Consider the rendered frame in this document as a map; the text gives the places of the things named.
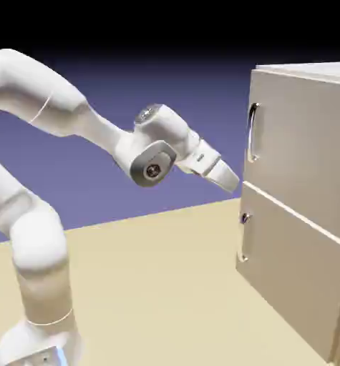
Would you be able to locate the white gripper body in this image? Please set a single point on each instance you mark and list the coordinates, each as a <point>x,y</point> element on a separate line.
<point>223,173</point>

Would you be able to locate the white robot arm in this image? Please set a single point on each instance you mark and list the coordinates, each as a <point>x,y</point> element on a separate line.
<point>43,94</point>

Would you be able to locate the light wood cabinet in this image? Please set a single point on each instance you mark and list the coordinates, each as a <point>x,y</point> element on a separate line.
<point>298,200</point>

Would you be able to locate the light wood cabinet door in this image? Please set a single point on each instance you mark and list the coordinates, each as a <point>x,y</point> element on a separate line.
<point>301,148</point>
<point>290,268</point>

